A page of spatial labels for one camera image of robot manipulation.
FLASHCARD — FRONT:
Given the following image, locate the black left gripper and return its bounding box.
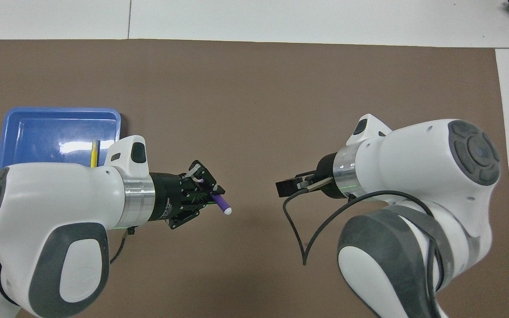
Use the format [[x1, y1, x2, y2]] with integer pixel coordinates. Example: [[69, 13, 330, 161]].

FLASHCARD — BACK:
[[148, 160, 226, 230]]

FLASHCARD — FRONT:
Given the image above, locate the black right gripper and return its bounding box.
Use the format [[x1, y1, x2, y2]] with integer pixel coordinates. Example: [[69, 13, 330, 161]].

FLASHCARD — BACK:
[[276, 152, 337, 198]]

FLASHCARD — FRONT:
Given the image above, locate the purple marker pen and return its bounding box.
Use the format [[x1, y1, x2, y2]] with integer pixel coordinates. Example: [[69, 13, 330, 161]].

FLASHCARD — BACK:
[[199, 178, 233, 216]]

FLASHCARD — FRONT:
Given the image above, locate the blue plastic tray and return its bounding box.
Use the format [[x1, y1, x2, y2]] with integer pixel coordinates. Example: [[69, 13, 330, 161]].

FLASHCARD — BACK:
[[0, 107, 122, 173]]

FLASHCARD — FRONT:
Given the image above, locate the brown table mat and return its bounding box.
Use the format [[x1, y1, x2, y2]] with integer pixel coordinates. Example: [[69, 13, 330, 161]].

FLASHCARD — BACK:
[[0, 39, 509, 318]]

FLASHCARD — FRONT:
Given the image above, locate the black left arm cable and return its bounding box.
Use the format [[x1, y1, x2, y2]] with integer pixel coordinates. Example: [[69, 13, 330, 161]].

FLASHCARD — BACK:
[[109, 226, 137, 265]]

